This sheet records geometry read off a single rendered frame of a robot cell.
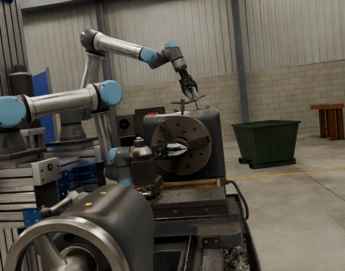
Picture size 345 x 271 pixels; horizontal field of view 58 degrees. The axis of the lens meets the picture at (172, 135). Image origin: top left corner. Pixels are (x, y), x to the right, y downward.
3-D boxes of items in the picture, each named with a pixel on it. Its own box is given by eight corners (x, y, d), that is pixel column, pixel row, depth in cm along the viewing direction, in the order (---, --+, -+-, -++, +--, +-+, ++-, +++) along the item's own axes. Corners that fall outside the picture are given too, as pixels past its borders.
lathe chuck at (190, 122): (154, 171, 174) (154, 114, 171) (211, 173, 170) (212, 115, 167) (150, 174, 165) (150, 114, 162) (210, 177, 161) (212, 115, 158)
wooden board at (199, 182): (149, 191, 161) (148, 183, 161) (220, 186, 156) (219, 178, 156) (135, 209, 132) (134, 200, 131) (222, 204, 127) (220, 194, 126)
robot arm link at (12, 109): (-9, 131, 125) (114, 106, 155) (-5, 130, 112) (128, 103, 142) (-17, 101, 123) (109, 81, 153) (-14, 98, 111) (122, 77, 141)
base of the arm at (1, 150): (-22, 156, 128) (-26, 132, 127) (7, 151, 142) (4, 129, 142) (9, 154, 124) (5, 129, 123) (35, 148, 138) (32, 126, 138)
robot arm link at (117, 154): (114, 164, 154) (112, 147, 153) (136, 162, 152) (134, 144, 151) (108, 166, 146) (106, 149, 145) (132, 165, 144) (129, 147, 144)
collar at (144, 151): (132, 154, 113) (131, 146, 112) (154, 152, 112) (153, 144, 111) (126, 158, 105) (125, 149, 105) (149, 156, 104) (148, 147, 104)
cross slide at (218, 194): (112, 206, 120) (111, 194, 119) (225, 198, 114) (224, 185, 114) (97, 221, 103) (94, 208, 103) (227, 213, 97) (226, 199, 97)
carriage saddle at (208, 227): (115, 219, 122) (113, 204, 122) (236, 212, 116) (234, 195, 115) (84, 255, 93) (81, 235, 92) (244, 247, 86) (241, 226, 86)
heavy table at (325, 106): (311, 135, 1029) (309, 105, 1022) (326, 134, 1024) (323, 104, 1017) (330, 140, 870) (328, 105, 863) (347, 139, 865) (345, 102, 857)
